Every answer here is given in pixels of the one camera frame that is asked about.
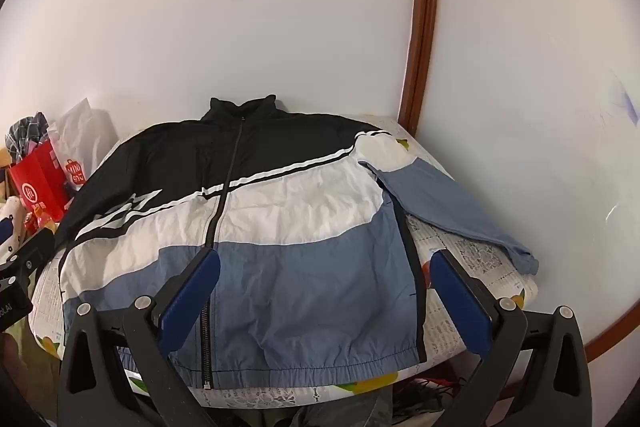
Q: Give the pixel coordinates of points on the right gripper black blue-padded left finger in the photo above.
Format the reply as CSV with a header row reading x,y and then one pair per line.
x,y
116,370

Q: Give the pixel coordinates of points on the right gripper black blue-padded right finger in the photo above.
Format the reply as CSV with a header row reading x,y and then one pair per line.
x,y
555,390

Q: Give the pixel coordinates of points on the black white blue jacket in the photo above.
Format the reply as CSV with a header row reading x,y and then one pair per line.
x,y
260,231

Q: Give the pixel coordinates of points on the plaid clothes in bag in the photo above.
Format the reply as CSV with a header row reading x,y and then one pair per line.
x,y
25,135

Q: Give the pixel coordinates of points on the red paper shopping bag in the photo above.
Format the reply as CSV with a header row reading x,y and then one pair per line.
x,y
40,181

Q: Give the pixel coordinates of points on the fruit-print white tablecloth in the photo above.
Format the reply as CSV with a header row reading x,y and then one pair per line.
x,y
465,266

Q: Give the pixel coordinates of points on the brown wooden baseboard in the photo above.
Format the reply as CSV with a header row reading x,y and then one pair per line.
x,y
614,334

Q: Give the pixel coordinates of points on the white plastic bag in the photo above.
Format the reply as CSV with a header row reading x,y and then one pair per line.
x,y
81,138

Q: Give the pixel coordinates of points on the brown wooden door frame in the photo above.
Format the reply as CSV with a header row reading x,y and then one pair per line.
x,y
418,63

